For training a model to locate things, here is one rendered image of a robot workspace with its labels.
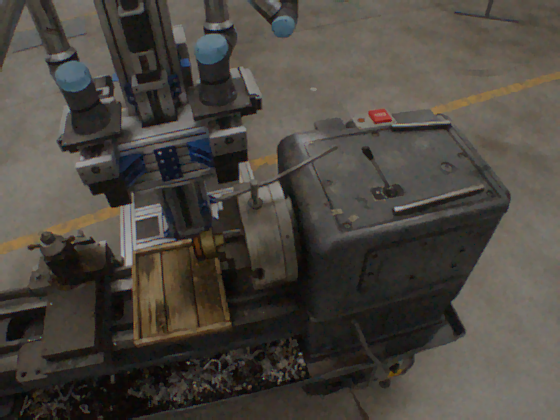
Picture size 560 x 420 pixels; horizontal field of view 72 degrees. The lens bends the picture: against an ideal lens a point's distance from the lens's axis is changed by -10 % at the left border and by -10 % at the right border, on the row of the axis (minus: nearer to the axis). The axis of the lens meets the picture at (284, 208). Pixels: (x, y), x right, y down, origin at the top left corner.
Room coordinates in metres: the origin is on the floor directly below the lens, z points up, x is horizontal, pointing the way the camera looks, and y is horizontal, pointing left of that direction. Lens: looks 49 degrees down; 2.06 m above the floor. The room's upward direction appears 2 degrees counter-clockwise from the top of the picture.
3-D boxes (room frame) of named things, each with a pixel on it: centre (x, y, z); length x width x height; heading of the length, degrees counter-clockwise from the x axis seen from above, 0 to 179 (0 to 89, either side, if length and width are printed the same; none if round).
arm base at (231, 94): (1.39, 0.24, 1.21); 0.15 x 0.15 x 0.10
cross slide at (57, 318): (0.65, 0.69, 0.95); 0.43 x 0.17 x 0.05; 12
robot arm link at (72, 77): (1.27, 0.72, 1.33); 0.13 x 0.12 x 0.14; 35
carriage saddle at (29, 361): (0.63, 0.73, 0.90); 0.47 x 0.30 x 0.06; 12
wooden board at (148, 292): (0.71, 0.36, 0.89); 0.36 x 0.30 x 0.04; 12
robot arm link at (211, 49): (1.39, 0.24, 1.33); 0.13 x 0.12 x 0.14; 173
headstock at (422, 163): (0.87, -0.31, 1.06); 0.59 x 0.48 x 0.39; 102
